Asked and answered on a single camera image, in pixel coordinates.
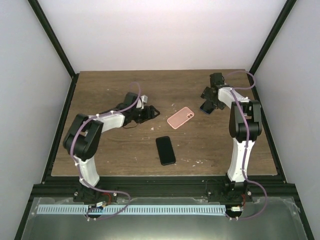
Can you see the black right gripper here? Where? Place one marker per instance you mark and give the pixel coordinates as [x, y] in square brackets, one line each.
[206, 95]

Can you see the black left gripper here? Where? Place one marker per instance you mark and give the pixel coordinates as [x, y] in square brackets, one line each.
[148, 114]

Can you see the blue smartphone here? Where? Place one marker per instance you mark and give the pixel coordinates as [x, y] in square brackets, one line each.
[207, 107]

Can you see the pink phone case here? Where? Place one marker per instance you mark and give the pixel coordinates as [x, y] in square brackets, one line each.
[180, 117]

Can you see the black smartphone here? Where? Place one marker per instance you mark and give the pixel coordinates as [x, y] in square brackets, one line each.
[165, 150]

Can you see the black phone case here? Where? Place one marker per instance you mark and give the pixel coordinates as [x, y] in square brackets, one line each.
[165, 150]

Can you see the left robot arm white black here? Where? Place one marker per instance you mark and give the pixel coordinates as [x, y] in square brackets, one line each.
[83, 137]

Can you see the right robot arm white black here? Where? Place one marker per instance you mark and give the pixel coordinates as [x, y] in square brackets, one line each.
[245, 126]

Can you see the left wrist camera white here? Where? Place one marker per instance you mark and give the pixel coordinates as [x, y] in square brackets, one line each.
[143, 99]

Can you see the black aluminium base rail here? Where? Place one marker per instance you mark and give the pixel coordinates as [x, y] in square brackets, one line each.
[211, 188]

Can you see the right black frame post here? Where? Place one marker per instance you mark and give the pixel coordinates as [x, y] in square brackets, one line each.
[279, 22]

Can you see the black frame post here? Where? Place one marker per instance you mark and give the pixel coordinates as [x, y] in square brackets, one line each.
[279, 22]
[44, 22]

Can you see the white slotted cable duct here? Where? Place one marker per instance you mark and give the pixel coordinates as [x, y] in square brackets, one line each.
[73, 209]

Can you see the left black frame post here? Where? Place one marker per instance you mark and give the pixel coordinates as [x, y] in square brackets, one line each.
[44, 22]

